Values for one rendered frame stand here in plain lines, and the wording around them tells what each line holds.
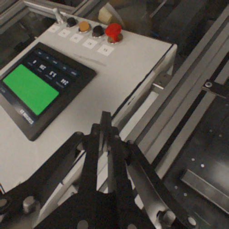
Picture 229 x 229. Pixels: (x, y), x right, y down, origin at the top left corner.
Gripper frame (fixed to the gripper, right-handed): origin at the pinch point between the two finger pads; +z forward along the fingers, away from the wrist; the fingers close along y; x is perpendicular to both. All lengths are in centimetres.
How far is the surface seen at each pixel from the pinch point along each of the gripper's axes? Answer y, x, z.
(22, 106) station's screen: -18.2, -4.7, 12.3
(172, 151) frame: 12.1, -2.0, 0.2
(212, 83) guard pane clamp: 18.8, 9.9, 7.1
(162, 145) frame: 10.6, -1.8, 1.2
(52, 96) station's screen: -11.6, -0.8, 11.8
